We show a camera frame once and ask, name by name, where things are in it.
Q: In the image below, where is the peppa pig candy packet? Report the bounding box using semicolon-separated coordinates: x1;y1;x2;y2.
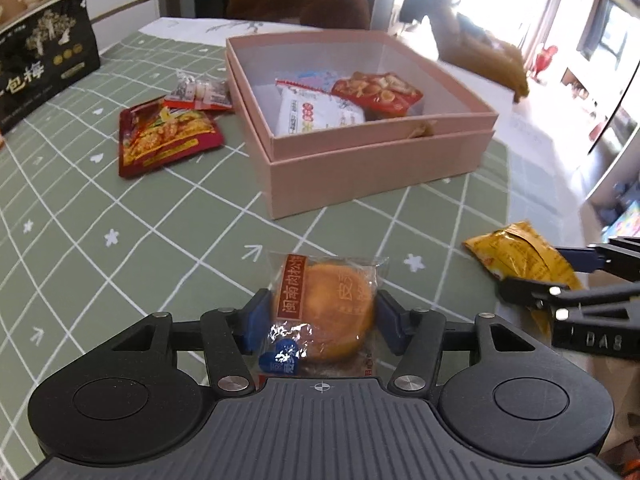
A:
290;70;340;93

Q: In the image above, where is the pink cardboard box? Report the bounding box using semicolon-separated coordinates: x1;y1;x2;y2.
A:
226;29;498;219

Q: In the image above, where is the brown massage chair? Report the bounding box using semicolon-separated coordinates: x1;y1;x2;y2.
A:
398;0;529;102

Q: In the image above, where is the white cabinet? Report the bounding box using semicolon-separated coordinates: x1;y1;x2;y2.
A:
69;0;162;53

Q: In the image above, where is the green grid tablecloth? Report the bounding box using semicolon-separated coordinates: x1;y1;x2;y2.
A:
1;28;584;479

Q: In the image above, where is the round bun packet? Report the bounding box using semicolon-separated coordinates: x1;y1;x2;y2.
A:
256;252;388;379

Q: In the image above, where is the red cracker packet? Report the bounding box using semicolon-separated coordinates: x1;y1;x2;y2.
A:
331;72;423;118

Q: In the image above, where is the red toy on floor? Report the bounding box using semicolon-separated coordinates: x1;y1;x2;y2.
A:
530;46;558;80

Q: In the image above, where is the white red snack packet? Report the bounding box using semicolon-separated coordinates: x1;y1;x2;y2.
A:
271;80;366;136

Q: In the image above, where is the yellow snack packet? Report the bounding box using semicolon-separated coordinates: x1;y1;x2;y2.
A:
462;220;586;331

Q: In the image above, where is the small clear red packet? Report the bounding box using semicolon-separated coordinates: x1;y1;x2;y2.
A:
164;70;232;112

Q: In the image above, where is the red spicy snack packet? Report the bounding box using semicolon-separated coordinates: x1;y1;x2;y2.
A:
118;98;224;179

